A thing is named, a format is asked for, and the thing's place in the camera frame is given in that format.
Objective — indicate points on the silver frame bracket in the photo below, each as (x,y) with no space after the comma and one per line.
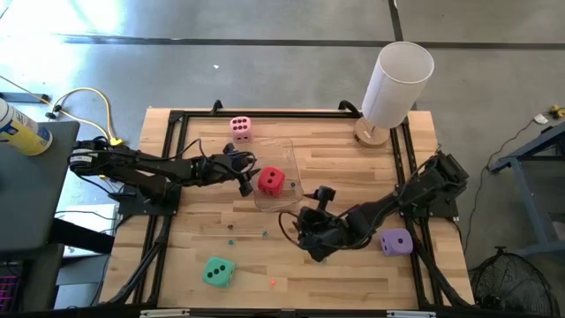
(410,314)
(163,313)

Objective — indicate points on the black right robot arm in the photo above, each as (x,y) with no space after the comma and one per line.
(419,190)

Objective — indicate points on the large green foam die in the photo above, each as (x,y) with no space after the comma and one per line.
(218,272)

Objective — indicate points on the white shade wooden base lamp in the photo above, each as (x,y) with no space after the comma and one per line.
(397,84)

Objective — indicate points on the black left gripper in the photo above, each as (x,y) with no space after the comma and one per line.
(212,172)

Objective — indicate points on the black aluminium table frame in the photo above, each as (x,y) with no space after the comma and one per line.
(176,132)

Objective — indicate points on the yellow connector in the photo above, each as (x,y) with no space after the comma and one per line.
(557,111)

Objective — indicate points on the white floor box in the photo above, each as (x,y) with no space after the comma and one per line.
(88,216)

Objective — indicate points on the clear plastic bin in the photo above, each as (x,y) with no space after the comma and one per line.
(282,150)

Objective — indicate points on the black keyboard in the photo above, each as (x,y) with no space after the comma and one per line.
(9,293)

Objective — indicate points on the dark desk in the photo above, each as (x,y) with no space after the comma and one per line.
(39,278)

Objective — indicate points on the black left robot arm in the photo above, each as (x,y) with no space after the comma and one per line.
(145,170)

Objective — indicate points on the black floor fan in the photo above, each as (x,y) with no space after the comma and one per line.
(507,282)

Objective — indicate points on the large purple foam die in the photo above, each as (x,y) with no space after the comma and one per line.
(397,242)

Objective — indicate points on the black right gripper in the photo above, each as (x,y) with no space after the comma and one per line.
(335,229)

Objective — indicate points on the white power adapter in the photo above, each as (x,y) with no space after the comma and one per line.
(540,118)

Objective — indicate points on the large red foam die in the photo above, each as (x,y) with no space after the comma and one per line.
(270,182)

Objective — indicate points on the blue-grey metal table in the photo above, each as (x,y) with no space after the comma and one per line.
(525,152)

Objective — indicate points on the large pink foam die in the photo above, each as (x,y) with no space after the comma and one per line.
(242,129)

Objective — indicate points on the grey desk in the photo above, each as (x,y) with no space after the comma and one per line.
(26,199)

